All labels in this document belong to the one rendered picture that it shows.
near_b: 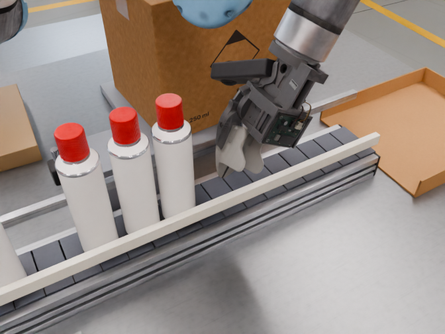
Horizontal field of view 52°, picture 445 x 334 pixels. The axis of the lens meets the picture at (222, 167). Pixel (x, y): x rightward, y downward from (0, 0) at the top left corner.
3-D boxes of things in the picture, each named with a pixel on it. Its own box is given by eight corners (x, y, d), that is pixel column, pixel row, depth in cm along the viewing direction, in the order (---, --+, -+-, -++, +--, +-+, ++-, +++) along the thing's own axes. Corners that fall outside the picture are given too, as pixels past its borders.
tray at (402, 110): (414, 198, 78) (422, 181, 76) (319, 119, 95) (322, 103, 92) (523, 142, 89) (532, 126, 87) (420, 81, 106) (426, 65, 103)
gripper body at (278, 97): (254, 147, 58) (301, 62, 54) (221, 112, 64) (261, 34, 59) (293, 153, 63) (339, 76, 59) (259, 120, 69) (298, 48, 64)
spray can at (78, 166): (89, 265, 62) (51, 150, 48) (77, 238, 66) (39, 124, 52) (125, 250, 64) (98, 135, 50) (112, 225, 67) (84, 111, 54)
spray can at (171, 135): (171, 230, 67) (157, 117, 53) (156, 208, 70) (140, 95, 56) (202, 217, 69) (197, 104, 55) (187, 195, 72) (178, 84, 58)
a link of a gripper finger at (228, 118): (212, 148, 64) (241, 93, 60) (207, 142, 65) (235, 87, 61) (237, 151, 67) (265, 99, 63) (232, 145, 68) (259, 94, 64)
